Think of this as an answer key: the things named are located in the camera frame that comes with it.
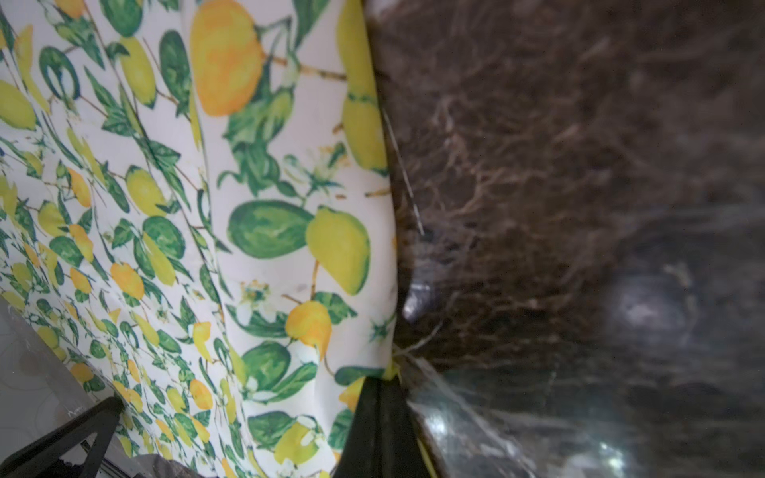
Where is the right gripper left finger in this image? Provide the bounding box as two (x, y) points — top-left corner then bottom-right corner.
(334, 378), (382, 478)

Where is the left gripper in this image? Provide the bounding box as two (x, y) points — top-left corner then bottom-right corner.
(1, 396), (125, 477)

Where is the lemon print skirt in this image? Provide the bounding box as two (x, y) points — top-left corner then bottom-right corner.
(1, 1), (396, 477)

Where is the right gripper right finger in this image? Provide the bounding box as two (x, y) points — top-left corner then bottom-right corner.
(381, 378), (430, 478)

